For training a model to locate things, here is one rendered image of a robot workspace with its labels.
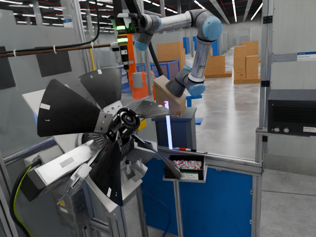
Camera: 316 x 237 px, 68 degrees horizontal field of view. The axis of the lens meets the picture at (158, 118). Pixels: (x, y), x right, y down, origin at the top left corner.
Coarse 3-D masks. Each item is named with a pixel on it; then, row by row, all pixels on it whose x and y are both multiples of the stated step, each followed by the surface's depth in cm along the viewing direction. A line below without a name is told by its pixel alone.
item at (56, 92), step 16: (48, 96) 88; (64, 96) 91; (80, 96) 94; (48, 112) 87; (64, 112) 91; (80, 112) 94; (96, 112) 98; (48, 128) 87; (64, 128) 91; (80, 128) 96
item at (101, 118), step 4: (100, 112) 99; (104, 112) 101; (100, 116) 100; (104, 116) 101; (108, 116) 102; (100, 120) 100; (104, 120) 102; (108, 120) 103; (96, 124) 100; (100, 124) 101; (104, 124) 102; (108, 124) 103; (96, 128) 100; (100, 128) 101; (104, 128) 103; (108, 128) 104; (104, 132) 103
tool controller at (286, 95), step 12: (276, 96) 108; (288, 96) 106; (300, 96) 104; (312, 96) 102; (276, 108) 108; (288, 108) 105; (300, 108) 103; (312, 108) 101; (276, 120) 111; (288, 120) 109; (300, 120) 106; (312, 120) 103; (276, 132) 115; (288, 132) 112; (300, 132) 109; (312, 132) 106
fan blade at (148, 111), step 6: (144, 102) 136; (150, 102) 136; (138, 108) 129; (144, 108) 128; (150, 108) 128; (156, 108) 129; (162, 108) 131; (138, 114) 120; (144, 114) 119; (150, 114) 119; (156, 114) 121; (162, 114) 123; (168, 114) 125; (174, 114) 129
